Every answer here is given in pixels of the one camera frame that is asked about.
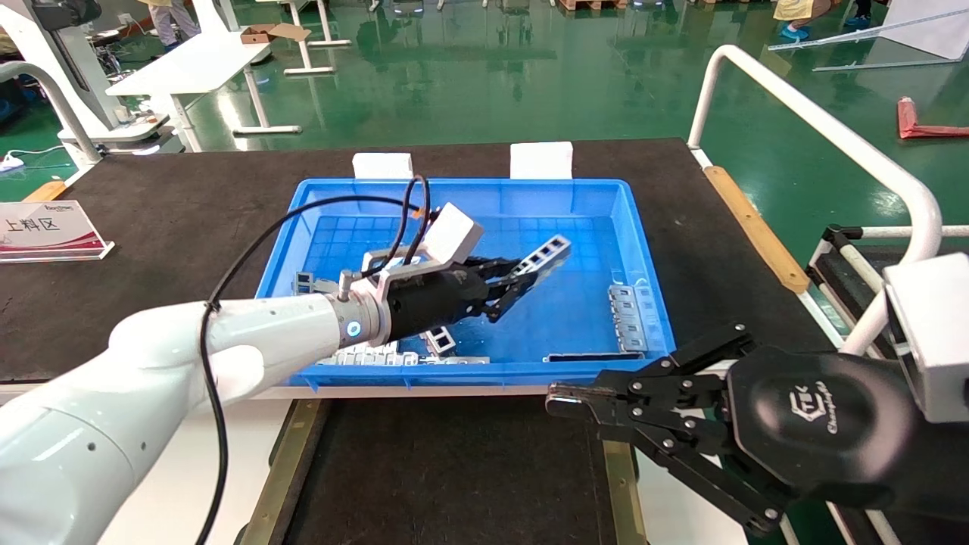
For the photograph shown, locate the white red sign placard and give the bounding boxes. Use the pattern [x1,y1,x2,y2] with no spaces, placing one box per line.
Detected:
[0,200,115,264]

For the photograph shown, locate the light grey left wrist camera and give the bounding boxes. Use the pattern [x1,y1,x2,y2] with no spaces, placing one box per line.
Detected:
[420,202,485,266]

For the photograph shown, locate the long thin silver metal strip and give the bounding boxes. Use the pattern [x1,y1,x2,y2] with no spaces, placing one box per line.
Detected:
[316,353,491,367]

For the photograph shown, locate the white paper label left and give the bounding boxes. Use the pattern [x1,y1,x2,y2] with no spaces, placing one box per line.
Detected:
[352,153,415,181]

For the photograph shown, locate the white table leg frame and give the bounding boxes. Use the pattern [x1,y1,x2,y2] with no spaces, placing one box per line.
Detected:
[257,0,353,77]

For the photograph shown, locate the black white cart frame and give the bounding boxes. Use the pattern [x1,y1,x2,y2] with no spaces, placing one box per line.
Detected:
[805,225,969,349]

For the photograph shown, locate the grey curved tube rail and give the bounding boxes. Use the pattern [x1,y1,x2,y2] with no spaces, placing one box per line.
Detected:
[0,61,104,167]

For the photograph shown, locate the light grey right wrist camera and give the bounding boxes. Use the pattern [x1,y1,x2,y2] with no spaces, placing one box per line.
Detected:
[883,253,969,425]

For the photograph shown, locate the white machine stand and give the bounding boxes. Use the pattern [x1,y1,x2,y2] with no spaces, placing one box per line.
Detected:
[0,0,187,158]

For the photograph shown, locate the white desk with legs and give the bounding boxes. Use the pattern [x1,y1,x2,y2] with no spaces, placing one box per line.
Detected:
[105,30,304,154]

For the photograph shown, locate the black tray with brass rails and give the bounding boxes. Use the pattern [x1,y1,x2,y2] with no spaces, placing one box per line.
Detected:
[236,394,650,545]

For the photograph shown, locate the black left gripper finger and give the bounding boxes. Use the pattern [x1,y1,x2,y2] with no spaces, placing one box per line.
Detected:
[465,257,525,284]
[484,270,543,323]

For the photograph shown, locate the silver camera mount bracket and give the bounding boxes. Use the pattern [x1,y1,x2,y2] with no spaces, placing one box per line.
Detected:
[361,249,456,305]

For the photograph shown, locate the white paper label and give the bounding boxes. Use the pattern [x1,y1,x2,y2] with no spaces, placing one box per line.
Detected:
[352,153,415,181]
[509,142,574,181]

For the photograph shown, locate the white board with metal profile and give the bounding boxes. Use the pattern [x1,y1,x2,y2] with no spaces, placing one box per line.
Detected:
[765,0,969,74]

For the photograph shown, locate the long wooden strip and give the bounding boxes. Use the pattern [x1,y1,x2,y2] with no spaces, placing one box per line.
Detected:
[703,166,811,296]

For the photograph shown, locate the white paper label right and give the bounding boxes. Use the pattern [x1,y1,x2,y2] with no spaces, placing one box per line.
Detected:
[509,142,574,181]

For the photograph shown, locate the red angled object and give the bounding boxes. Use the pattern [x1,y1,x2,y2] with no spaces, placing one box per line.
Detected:
[896,98,969,142]

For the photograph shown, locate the silver notched metal bracket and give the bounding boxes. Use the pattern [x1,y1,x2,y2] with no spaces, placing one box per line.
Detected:
[608,284,653,353]

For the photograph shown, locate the blue plastic bin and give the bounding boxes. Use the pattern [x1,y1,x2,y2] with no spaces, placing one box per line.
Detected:
[254,179,677,391]

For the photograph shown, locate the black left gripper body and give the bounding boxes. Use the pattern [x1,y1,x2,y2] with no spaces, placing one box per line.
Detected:
[386,266,498,346]

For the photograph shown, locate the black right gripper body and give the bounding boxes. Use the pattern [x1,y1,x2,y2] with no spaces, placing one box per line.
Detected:
[723,350,969,525]

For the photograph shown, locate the open cardboard box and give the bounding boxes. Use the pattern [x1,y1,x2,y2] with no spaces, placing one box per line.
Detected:
[240,23,312,45]

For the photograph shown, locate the short wooden block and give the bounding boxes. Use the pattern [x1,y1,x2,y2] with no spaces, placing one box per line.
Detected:
[22,180,70,204]

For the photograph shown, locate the light grey wrist camera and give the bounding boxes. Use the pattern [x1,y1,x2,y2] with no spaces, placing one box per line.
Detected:
[883,253,969,425]
[420,202,485,266]

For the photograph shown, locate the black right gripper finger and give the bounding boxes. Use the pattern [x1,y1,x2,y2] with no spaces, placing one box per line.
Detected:
[546,323,757,416]
[548,406,800,536]

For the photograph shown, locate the white tubular railing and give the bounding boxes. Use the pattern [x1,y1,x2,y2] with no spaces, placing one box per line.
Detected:
[686,45,944,357]

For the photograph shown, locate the person in blue shoes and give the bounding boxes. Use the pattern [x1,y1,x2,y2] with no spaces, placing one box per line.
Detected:
[771,0,840,43]

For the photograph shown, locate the silver metal part rectangular holes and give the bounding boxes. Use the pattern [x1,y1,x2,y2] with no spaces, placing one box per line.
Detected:
[510,235,573,285]
[422,325,458,357]

